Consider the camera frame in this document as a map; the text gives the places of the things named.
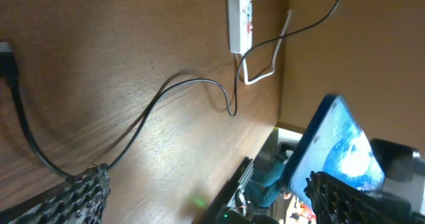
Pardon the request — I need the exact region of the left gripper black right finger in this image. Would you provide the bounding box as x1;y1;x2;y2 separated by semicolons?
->
304;171;424;224

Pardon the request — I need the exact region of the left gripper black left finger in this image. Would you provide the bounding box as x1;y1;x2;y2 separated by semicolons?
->
16;164;111;224

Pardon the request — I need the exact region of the blue screen smartphone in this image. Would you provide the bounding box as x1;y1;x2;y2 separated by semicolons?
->
280;94;385;206

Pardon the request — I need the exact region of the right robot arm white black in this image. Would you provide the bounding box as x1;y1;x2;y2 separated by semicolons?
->
197;128;302;224

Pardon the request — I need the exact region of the white power strip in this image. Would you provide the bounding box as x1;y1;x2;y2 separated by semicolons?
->
228;0;253;55

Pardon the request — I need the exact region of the black USB charging cable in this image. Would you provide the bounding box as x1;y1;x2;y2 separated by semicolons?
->
106;0;346;171

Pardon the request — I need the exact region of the white power strip cord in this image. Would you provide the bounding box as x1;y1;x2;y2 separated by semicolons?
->
234;9;293;86

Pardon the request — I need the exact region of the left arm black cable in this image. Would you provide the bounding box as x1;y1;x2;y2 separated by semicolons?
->
0;41;72;180

